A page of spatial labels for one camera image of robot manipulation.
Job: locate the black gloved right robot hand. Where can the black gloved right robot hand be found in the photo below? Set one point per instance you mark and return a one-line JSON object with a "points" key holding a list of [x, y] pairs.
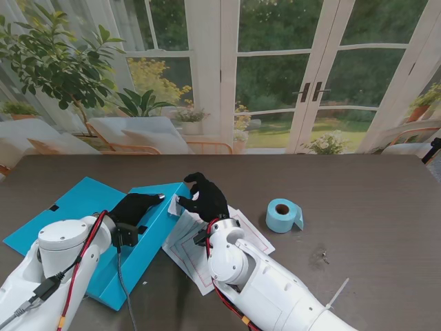
{"points": [[212, 201]]}

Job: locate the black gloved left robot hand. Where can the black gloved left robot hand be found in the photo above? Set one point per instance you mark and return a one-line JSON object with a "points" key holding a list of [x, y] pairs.
{"points": [[132, 208]]}

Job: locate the blue plastic file box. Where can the blue plastic file box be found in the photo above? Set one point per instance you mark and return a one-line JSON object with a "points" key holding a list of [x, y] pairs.
{"points": [[79, 200]]}

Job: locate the light blue label roll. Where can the light blue label roll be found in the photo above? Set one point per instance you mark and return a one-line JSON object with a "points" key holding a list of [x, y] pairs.
{"points": [[286, 224]]}

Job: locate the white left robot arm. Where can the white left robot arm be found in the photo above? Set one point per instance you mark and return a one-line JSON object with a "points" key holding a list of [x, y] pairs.
{"points": [[58, 241]]}

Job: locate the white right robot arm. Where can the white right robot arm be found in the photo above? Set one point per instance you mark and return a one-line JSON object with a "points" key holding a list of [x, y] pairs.
{"points": [[268, 289]]}

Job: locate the small dark debris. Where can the small dark debris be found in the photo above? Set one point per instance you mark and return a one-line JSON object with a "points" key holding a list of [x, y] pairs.
{"points": [[324, 255]]}

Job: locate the black stand at table edge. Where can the black stand at table edge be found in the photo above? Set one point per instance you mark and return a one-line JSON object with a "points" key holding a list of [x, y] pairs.
{"points": [[435, 148]]}

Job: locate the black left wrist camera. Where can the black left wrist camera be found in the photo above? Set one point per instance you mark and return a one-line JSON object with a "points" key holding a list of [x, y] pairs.
{"points": [[125, 234]]}

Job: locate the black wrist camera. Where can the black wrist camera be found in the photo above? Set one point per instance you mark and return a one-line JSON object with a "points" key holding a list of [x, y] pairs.
{"points": [[200, 238], [125, 234]]}

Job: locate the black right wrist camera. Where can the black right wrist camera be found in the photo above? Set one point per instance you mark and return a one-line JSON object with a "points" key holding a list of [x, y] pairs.
{"points": [[200, 238]]}

